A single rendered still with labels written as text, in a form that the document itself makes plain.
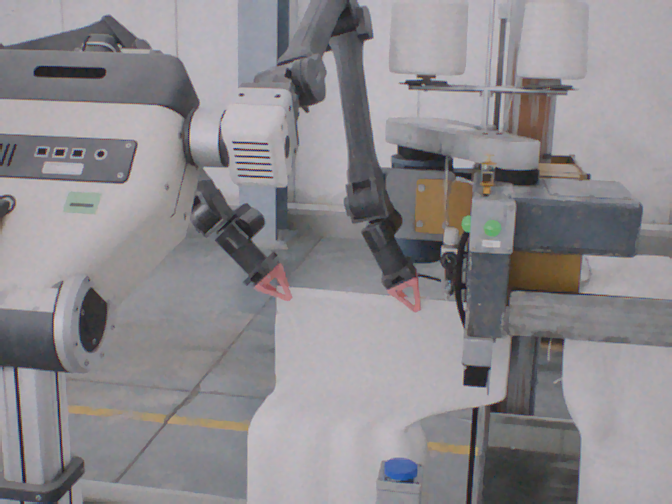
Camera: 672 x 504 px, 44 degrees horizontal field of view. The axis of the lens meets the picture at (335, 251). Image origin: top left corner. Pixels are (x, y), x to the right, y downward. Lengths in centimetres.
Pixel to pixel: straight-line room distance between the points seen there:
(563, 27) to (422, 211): 50
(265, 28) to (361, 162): 478
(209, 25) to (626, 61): 327
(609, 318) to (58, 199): 107
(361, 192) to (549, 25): 50
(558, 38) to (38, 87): 99
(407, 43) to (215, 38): 529
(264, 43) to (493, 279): 502
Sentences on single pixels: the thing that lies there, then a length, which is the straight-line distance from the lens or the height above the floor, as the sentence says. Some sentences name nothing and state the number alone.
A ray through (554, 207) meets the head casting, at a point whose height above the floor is 132.
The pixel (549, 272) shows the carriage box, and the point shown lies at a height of 112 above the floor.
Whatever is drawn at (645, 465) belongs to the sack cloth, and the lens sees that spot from 178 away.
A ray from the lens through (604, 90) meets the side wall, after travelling 671.
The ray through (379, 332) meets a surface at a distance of 175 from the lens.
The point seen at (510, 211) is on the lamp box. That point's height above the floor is 132.
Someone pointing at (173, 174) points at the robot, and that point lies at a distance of 124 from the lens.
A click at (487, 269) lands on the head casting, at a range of 152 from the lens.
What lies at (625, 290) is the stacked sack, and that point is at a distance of 459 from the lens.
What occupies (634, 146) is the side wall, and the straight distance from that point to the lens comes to 679.
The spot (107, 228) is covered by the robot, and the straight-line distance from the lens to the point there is 119.
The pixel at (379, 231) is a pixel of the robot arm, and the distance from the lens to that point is 166.
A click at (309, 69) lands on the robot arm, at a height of 155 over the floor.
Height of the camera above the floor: 159
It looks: 14 degrees down
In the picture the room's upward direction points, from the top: 1 degrees clockwise
